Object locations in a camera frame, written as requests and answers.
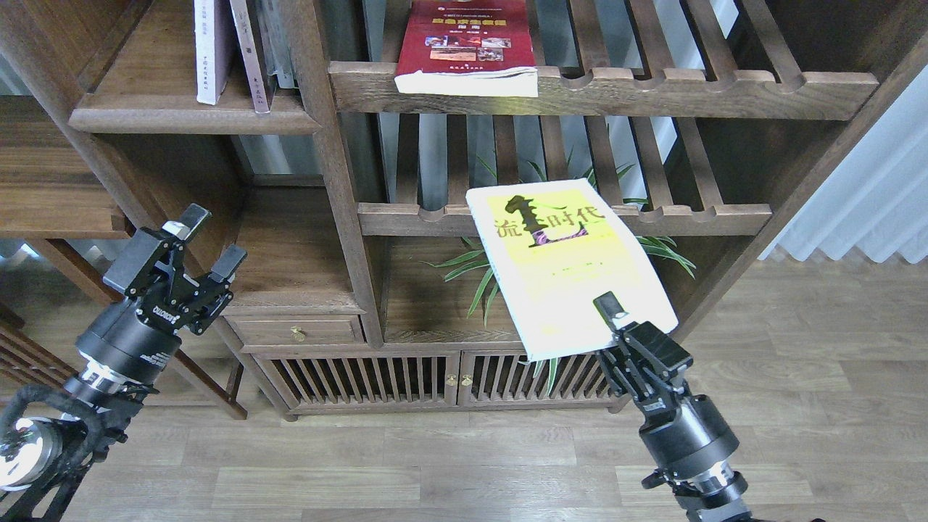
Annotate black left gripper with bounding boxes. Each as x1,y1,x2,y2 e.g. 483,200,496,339
76,204,247,384

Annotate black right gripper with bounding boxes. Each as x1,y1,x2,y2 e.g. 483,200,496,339
593,291,742,488

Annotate yellow-green book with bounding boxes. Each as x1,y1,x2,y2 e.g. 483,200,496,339
466,179,677,361

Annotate white and lilac book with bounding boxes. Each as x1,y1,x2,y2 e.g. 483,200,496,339
193,0,236,105

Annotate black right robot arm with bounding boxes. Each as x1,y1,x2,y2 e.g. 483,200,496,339
594,293,753,521

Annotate upright white books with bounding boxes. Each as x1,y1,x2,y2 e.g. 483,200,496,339
230,1,297,115

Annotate small wooden drawer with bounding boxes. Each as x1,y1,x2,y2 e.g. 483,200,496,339
228,315,365,346

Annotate right slatted cabinet door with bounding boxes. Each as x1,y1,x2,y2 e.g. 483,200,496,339
457,349,629,412

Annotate slatted cabinet door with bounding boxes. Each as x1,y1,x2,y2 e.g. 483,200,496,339
257,352,460,415
457,349,629,412

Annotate left slatted cabinet door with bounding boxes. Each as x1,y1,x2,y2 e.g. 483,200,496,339
257,352,460,415

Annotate green spider plant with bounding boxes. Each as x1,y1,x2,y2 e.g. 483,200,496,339
429,149,698,396

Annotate dark wooden bookshelf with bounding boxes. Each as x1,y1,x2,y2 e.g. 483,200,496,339
2,1,926,420

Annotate white curtain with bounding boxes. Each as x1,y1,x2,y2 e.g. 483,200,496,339
762,70,927,263

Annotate red book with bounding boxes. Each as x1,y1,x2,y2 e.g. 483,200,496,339
394,1,538,98

